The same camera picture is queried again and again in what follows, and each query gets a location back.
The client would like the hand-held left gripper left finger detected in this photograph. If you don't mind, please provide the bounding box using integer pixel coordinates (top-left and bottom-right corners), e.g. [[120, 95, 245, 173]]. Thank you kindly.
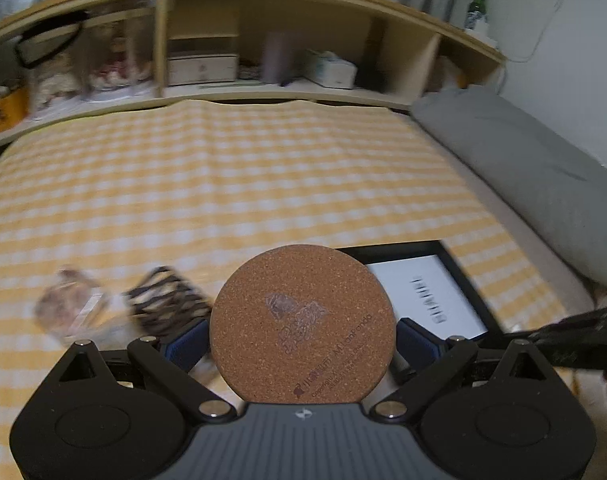
[[44, 317, 237, 420]]

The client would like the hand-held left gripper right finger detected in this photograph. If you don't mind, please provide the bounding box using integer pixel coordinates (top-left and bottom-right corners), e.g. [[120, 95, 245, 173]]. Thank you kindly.
[[373, 317, 559, 420]]

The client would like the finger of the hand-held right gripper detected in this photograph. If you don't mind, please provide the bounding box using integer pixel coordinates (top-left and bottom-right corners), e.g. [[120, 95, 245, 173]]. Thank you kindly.
[[528, 302, 607, 371]]

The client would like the black striped hair claw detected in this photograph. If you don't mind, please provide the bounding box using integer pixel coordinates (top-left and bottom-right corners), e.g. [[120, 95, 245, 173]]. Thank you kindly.
[[126, 266, 209, 341]]

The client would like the black cardboard box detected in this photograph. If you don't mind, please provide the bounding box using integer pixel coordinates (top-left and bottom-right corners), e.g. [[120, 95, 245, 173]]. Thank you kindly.
[[333, 240, 507, 348]]

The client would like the round cork coaster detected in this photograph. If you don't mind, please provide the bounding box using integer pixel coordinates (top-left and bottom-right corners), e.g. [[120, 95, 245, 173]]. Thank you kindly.
[[210, 244, 398, 405]]

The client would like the clear plastic packet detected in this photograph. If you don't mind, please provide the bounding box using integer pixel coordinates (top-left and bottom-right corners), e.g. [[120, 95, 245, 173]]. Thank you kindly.
[[34, 267, 117, 343]]

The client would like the white printed card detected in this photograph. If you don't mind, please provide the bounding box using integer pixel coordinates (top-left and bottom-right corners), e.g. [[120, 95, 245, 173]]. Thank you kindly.
[[369, 254, 489, 339]]

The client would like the grey mattress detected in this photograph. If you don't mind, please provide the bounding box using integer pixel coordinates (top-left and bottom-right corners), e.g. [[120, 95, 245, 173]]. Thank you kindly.
[[408, 112, 597, 311]]

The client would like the yellow checked cloth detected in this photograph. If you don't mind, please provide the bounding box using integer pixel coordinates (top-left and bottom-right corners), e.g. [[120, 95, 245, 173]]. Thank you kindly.
[[0, 99, 591, 480]]

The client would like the grey pillow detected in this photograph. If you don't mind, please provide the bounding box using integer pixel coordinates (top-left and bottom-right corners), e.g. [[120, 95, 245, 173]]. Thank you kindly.
[[411, 85, 607, 286]]

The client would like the white drawer box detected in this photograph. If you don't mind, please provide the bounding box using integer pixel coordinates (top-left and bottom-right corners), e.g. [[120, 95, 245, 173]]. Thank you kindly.
[[166, 52, 239, 87]]

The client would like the white tissue pack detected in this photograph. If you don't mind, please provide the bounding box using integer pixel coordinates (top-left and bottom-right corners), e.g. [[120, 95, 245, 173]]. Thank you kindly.
[[303, 50, 358, 89]]

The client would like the small clear display case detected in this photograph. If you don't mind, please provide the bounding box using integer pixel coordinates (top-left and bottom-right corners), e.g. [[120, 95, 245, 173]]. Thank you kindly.
[[26, 57, 85, 117]]

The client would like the tall clear display case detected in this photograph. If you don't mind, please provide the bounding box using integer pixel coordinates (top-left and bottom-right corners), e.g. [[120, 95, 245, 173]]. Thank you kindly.
[[84, 10, 158, 104]]

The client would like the yellow box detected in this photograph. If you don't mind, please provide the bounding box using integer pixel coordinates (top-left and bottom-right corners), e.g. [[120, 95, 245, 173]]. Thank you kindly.
[[0, 87, 30, 137]]

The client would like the purple box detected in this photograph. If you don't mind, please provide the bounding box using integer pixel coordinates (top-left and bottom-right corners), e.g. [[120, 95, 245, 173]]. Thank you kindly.
[[262, 31, 305, 86]]

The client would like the clear bag with black trim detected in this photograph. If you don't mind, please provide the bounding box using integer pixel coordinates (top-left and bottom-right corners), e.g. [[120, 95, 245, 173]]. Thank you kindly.
[[14, 12, 88, 69]]

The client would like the green glass bottle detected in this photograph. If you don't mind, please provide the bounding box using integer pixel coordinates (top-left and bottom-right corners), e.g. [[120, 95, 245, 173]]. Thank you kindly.
[[464, 0, 489, 34]]

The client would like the wooden headboard shelf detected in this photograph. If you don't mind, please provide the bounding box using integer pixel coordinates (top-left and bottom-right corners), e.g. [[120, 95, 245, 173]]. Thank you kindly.
[[0, 0, 507, 153]]

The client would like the white wall cable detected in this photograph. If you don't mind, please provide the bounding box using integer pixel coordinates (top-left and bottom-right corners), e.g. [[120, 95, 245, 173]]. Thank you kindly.
[[502, 0, 560, 64]]

